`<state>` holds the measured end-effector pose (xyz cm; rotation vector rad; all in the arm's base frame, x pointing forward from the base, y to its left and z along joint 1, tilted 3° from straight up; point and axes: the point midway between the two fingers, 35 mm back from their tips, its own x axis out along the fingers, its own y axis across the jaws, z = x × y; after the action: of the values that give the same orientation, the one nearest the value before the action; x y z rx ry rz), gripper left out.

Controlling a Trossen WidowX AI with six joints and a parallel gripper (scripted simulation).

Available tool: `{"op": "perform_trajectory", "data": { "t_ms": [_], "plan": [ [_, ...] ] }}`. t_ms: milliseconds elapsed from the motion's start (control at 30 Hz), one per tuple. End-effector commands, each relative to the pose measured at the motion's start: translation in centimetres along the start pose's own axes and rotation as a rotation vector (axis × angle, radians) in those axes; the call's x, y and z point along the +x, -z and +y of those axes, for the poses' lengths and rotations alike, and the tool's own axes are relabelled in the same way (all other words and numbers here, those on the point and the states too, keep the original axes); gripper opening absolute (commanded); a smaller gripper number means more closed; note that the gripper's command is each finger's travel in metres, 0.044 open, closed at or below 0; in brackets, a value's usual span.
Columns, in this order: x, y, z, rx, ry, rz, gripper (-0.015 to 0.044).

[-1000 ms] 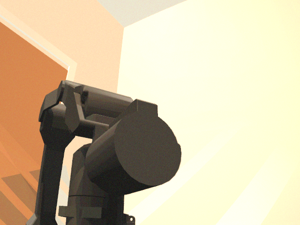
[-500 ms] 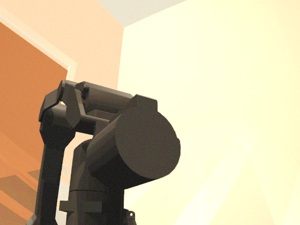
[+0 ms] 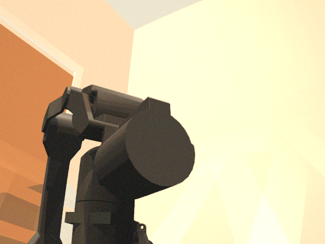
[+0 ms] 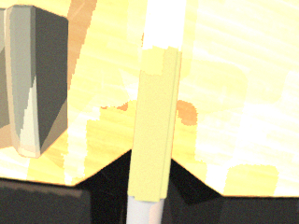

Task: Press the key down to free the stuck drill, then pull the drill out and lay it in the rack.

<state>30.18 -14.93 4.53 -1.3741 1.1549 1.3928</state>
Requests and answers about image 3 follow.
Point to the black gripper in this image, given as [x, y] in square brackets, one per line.
[99, 222]

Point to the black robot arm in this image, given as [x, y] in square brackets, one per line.
[143, 150]

